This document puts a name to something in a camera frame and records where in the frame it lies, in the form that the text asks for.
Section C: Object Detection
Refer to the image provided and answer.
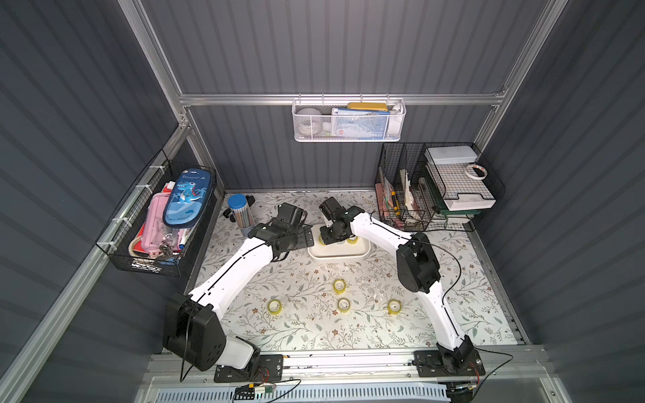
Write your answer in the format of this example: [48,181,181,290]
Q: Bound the blue lid pencil tube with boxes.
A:
[228,194,255,238]

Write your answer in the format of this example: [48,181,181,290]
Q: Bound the small circuit board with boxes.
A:
[233,384,275,401]

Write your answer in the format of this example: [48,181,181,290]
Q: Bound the yellow item in wall basket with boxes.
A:
[347,102,389,112]

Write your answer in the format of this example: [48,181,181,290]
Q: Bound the white tape roll in basket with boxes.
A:
[294,107,323,137]

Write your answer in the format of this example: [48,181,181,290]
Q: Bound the black wire desk organizer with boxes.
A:
[375,142,505,233]

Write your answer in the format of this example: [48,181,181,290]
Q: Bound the pink pencil case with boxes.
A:
[141,192,171,254]

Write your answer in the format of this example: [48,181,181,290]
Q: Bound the white storage box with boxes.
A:
[307,223,371,264]

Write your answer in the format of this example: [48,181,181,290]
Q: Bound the white wire wall basket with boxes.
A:
[292,97,407,143]

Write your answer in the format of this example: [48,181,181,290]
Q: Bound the black wire side basket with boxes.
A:
[97,151,218,277]

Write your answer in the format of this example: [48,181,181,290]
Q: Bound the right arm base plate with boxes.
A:
[411,349,487,378]

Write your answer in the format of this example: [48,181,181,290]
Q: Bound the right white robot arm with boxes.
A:
[319,197,475,374]

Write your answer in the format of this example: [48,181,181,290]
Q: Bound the blue white packet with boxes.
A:
[331,108,390,141]

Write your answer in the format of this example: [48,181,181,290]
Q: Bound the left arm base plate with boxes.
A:
[213,354,284,384]

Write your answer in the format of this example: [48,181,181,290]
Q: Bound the blue dinosaur pencil case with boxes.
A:
[163,168,213,228]

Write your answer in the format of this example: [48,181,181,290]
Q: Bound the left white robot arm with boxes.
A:
[162,203,313,378]

